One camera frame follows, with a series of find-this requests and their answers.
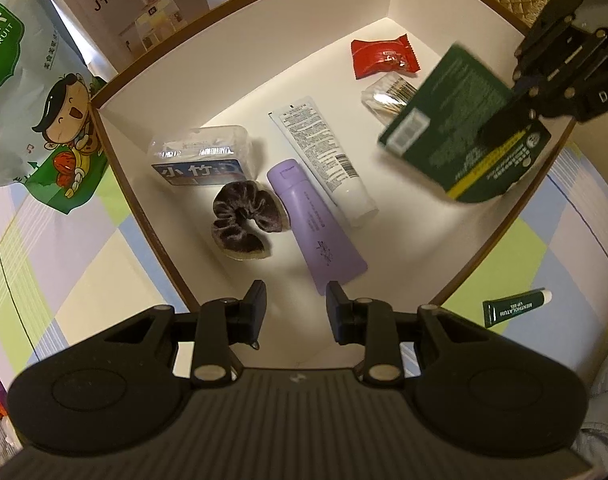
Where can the green cartoon snack bag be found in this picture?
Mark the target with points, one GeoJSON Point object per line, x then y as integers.
{"type": "Point", "coordinates": [29, 85]}

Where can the small green lip gel tube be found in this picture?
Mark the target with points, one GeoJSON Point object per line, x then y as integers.
{"type": "Point", "coordinates": [513, 309]}

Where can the white humidifier box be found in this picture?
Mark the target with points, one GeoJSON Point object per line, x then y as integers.
{"type": "Point", "coordinates": [134, 5]}

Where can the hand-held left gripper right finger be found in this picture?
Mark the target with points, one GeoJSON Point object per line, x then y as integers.
{"type": "Point", "coordinates": [334, 306]}

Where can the purple tube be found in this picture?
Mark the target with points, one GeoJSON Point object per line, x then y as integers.
{"type": "Point", "coordinates": [314, 230]}

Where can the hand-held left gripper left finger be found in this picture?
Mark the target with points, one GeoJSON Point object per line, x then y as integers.
{"type": "Point", "coordinates": [259, 306]}

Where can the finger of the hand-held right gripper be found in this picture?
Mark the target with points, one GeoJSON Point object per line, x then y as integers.
{"type": "Point", "coordinates": [503, 122]}
{"type": "Point", "coordinates": [558, 35]}

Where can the clear plastic floss pick box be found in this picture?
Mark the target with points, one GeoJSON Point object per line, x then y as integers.
{"type": "Point", "coordinates": [199, 157]}

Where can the grey cloth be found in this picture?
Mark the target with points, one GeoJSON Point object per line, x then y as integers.
{"type": "Point", "coordinates": [606, 400]}

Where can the dark green packet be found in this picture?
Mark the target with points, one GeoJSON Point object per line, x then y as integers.
{"type": "Point", "coordinates": [453, 110]}

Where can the white tube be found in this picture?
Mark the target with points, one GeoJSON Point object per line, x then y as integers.
{"type": "Point", "coordinates": [324, 160]}

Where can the brown cardboard box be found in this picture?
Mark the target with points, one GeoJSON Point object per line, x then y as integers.
{"type": "Point", "coordinates": [423, 240]}

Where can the clear cotton swab pack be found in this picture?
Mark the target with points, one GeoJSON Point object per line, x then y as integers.
{"type": "Point", "coordinates": [386, 97]}

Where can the dark velvet scrunchie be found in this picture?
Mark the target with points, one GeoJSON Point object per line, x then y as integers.
{"type": "Point", "coordinates": [244, 220]}

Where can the red candy wrapper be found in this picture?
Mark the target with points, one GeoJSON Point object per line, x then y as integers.
{"type": "Point", "coordinates": [383, 55]}

